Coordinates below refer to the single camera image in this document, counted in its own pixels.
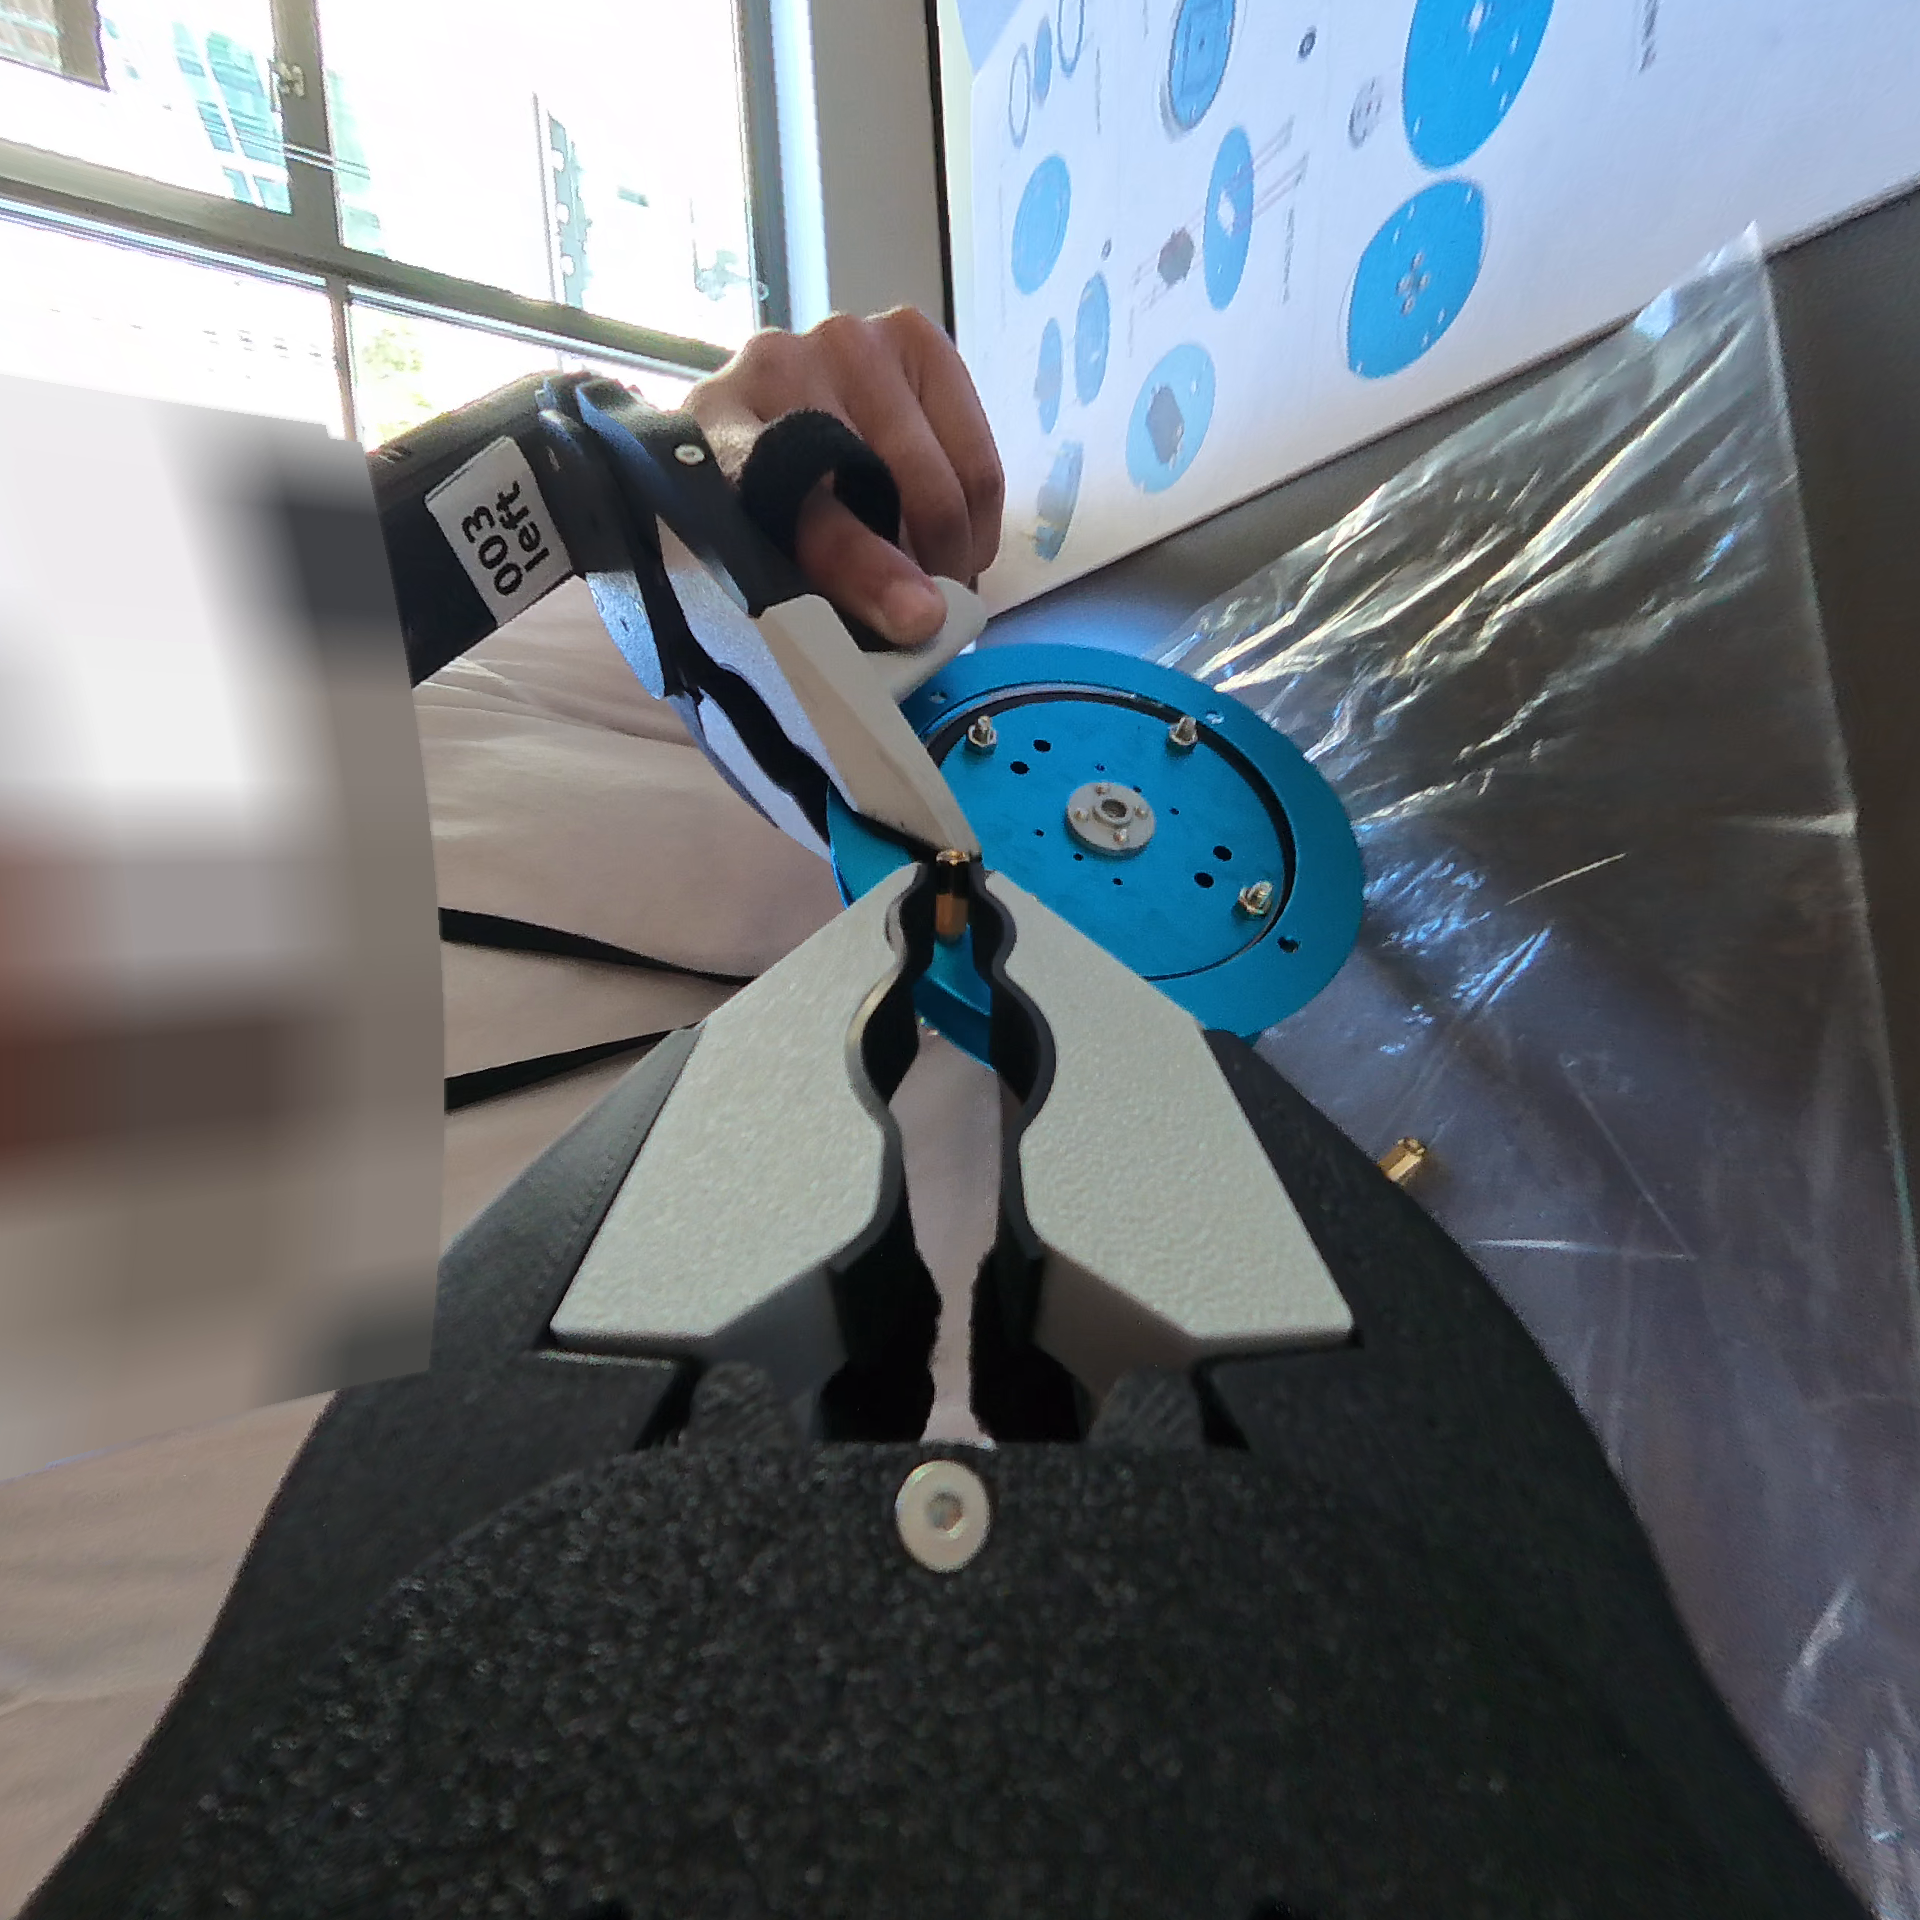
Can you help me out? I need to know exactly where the clear plastic bag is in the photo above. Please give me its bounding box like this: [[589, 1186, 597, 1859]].
[[1153, 224, 1920, 1920]]

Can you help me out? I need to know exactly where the office window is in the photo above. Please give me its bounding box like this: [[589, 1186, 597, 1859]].
[[0, 0, 965, 455]]

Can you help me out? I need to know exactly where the blue metal ring plate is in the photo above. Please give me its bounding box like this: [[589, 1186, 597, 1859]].
[[827, 644, 1369, 1073]]

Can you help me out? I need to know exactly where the person's left hand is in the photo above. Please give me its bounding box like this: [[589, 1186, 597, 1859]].
[[684, 305, 1011, 647]]

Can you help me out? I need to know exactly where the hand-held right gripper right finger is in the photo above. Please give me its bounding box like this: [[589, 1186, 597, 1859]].
[[959, 863, 1356, 1445]]

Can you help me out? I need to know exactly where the printed assembly guide sheet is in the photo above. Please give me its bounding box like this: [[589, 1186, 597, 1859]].
[[959, 0, 1920, 608]]

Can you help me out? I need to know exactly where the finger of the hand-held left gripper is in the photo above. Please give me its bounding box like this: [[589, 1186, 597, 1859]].
[[585, 559, 932, 869], [757, 589, 981, 866]]

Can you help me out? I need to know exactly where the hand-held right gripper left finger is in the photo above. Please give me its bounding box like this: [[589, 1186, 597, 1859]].
[[549, 863, 941, 1445]]

